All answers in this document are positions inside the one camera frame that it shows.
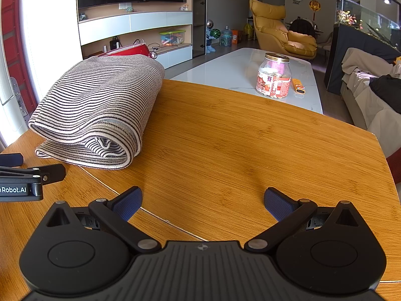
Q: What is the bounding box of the blue and white robot toy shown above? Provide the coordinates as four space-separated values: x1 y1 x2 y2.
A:
205 19 217 54

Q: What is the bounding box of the red garment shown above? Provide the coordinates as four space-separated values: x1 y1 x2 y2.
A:
387 152 401 184

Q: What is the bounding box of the black jacket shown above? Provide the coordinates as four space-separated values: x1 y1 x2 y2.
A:
369 74 401 114

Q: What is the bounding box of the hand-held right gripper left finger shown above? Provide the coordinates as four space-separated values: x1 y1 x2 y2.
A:
46 186 161 254

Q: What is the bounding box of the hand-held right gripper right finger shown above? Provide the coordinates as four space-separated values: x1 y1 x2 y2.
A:
244 187 359 253

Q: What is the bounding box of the glass jar with gold lid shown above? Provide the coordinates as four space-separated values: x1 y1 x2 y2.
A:
256 53 292 100

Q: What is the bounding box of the dark fish tank cabinet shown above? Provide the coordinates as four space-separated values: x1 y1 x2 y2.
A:
324 23 401 95

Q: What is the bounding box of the red mini fridge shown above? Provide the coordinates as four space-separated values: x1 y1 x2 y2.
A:
98 44 158 60

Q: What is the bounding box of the yellow armchair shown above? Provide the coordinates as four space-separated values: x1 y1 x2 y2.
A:
250 0 318 60

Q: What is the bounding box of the dark glass display cabinet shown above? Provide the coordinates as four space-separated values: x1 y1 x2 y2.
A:
192 0 208 59

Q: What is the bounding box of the striped shirt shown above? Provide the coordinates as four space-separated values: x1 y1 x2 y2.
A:
28 55 166 170

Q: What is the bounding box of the clear storage box green lid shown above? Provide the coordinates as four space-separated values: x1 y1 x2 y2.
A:
159 30 186 47

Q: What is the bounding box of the white and wood TV cabinet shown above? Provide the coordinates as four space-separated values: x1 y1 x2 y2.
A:
77 9 193 69

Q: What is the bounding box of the beige throw cloth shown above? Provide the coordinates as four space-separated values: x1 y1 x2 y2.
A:
341 48 401 80

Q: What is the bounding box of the white marble coffee table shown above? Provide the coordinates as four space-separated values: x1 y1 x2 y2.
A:
169 48 324 115

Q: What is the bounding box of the glass fish tank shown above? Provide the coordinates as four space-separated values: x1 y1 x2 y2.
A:
335 0 401 49

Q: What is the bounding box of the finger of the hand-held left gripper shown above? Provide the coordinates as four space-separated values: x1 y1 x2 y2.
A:
0 164 66 183
0 153 24 168

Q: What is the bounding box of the red gold hanging ornament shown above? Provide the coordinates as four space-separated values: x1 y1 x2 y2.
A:
309 0 321 21

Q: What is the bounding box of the blue water bottle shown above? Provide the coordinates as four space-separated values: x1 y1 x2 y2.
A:
220 27 233 47

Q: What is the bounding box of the black backpack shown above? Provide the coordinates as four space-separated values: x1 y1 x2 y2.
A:
290 19 314 34

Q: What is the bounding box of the grey sofa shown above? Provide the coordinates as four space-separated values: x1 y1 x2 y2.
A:
340 48 401 143

